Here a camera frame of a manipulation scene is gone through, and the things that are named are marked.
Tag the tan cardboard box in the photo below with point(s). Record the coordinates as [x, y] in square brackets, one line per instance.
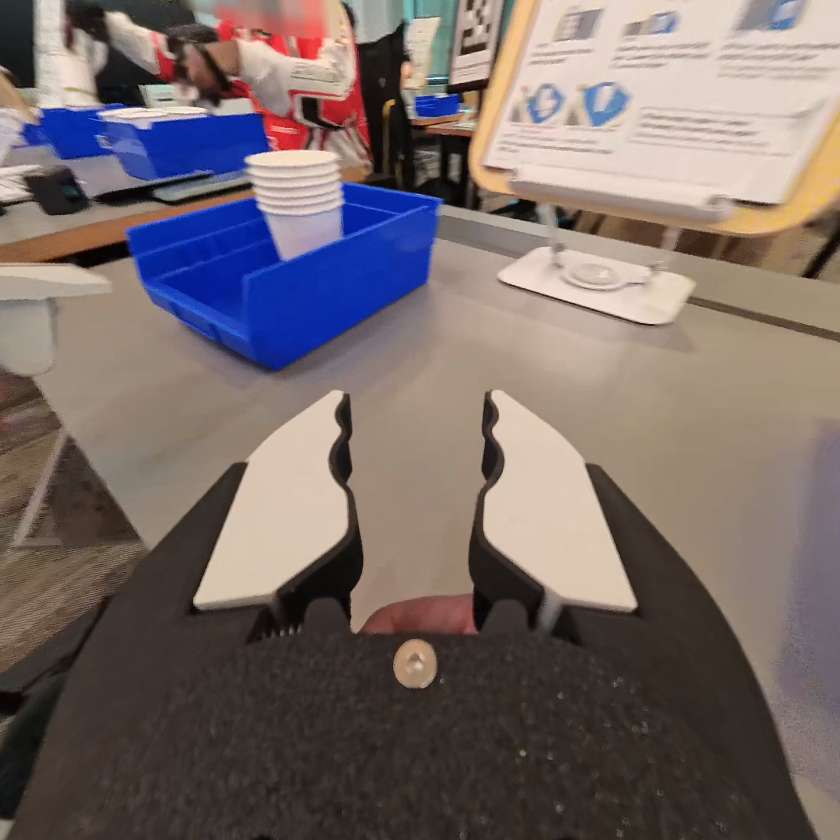
[754, 253]

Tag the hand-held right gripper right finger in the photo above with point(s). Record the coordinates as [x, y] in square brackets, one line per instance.
[558, 525]

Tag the set of white paper cups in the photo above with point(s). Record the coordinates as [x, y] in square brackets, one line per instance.
[302, 236]

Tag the grey table with wooden edge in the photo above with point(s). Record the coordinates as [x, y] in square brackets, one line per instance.
[79, 229]

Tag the printed instruction sheet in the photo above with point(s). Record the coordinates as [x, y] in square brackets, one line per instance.
[689, 151]

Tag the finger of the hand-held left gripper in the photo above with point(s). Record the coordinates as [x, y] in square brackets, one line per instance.
[39, 281]

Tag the wooden document board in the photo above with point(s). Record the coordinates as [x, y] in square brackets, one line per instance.
[781, 220]

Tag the person's right hand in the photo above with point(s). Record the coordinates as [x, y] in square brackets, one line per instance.
[420, 617]

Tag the black white code poster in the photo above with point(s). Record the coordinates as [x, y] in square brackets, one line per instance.
[476, 33]

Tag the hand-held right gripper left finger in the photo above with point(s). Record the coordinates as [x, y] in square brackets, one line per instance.
[282, 525]

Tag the grey laptop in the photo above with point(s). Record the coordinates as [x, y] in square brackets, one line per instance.
[203, 187]

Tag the small black device green light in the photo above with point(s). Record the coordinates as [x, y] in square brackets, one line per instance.
[56, 190]

